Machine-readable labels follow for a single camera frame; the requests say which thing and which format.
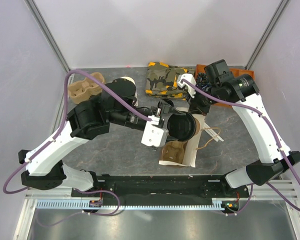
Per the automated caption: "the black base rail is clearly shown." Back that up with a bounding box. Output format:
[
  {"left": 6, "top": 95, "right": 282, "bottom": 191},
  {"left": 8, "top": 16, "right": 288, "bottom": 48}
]
[{"left": 71, "top": 174, "right": 249, "bottom": 205}]

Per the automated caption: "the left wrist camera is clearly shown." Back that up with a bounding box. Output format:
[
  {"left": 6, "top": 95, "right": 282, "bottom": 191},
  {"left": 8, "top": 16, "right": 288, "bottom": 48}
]
[{"left": 141, "top": 115, "right": 169, "bottom": 148}]

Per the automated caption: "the single brown paper cup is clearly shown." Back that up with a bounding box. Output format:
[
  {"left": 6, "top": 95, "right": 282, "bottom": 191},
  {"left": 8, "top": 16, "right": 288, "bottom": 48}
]
[{"left": 190, "top": 115, "right": 201, "bottom": 137}]

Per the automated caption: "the dark rolled band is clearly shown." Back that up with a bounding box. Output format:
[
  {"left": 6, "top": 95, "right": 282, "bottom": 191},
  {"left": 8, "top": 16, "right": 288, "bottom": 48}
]
[{"left": 196, "top": 72, "right": 209, "bottom": 85}]

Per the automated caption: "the slotted cable duct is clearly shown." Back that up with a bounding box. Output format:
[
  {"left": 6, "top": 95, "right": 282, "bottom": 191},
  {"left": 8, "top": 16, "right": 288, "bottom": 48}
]
[{"left": 35, "top": 199, "right": 232, "bottom": 211}]

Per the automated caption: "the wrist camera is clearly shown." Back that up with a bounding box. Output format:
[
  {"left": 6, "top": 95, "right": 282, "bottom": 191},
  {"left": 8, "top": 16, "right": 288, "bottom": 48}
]
[
  {"left": 176, "top": 73, "right": 196, "bottom": 98},
  {"left": 141, "top": 115, "right": 169, "bottom": 148}
]

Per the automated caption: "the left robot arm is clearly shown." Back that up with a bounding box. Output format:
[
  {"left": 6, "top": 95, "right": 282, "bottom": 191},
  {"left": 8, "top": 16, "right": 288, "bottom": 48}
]
[{"left": 18, "top": 77, "right": 196, "bottom": 197}]

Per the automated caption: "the brown paper bag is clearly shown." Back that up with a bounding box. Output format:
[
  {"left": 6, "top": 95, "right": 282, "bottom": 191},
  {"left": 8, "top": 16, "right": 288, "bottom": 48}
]
[{"left": 158, "top": 114, "right": 213, "bottom": 168}]

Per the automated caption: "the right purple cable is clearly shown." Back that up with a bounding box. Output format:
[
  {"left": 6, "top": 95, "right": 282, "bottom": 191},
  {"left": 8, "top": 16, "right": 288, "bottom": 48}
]
[{"left": 181, "top": 79, "right": 300, "bottom": 218}]

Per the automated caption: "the cardboard cup carrier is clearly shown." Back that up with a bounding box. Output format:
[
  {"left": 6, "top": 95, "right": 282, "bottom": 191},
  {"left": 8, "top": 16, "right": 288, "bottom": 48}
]
[
  {"left": 161, "top": 141, "right": 188, "bottom": 164},
  {"left": 67, "top": 77, "right": 102, "bottom": 105}
]

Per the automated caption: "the camouflage folded cloth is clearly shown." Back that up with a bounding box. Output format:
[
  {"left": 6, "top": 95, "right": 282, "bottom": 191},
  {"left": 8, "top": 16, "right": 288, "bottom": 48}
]
[{"left": 145, "top": 61, "right": 195, "bottom": 100}]

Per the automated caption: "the black plastic cup lid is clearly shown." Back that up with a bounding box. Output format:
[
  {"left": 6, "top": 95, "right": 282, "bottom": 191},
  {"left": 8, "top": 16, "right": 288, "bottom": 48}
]
[{"left": 167, "top": 112, "right": 192, "bottom": 142}]

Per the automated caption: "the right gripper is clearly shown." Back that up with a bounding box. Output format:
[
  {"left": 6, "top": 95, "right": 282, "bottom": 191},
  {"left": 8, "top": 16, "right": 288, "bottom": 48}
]
[{"left": 185, "top": 84, "right": 221, "bottom": 116}]

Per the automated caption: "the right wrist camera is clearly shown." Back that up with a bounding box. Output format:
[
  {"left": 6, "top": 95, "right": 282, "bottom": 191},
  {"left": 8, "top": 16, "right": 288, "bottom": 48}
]
[{"left": 176, "top": 73, "right": 196, "bottom": 98}]

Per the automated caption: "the stack of paper cups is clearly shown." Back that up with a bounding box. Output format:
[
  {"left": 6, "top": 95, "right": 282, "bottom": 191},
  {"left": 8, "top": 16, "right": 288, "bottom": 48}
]
[{"left": 122, "top": 76, "right": 139, "bottom": 107}]

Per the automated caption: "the orange compartment tray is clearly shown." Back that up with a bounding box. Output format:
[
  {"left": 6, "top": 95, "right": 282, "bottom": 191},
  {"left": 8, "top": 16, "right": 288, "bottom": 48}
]
[{"left": 195, "top": 60, "right": 259, "bottom": 106}]

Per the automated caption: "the white wrapped straw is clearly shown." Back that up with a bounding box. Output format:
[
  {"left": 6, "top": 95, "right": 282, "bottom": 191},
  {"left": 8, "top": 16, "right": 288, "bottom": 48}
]
[{"left": 204, "top": 127, "right": 224, "bottom": 142}]

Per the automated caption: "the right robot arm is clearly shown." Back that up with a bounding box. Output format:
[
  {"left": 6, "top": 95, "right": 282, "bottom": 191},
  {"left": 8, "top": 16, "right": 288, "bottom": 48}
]
[{"left": 177, "top": 59, "right": 300, "bottom": 197}]

